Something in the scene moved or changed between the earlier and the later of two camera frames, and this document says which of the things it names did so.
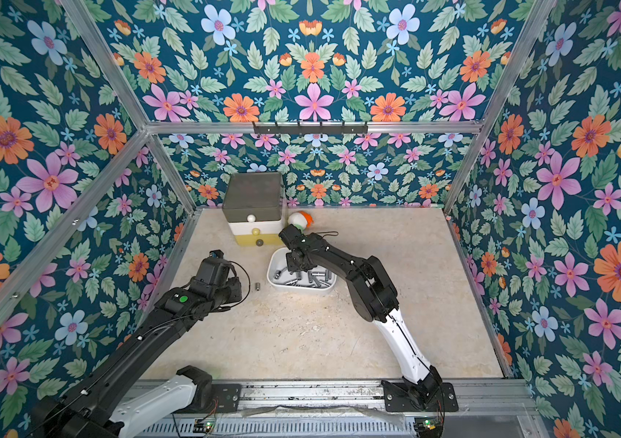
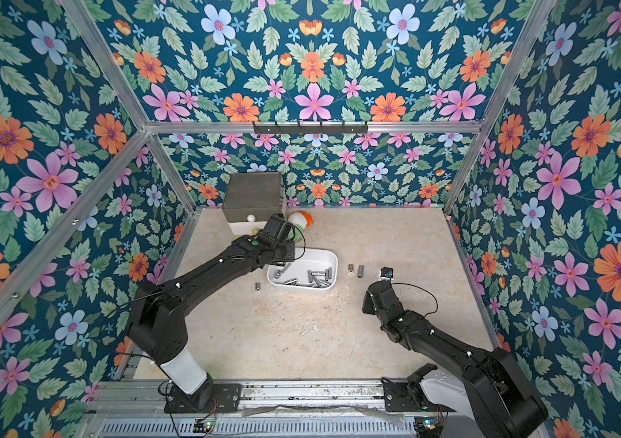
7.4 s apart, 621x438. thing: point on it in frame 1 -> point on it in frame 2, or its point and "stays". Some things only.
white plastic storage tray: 280,278 stays
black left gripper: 236,286 -> 290,257
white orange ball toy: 301,219 stays
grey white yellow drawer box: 255,207 stays
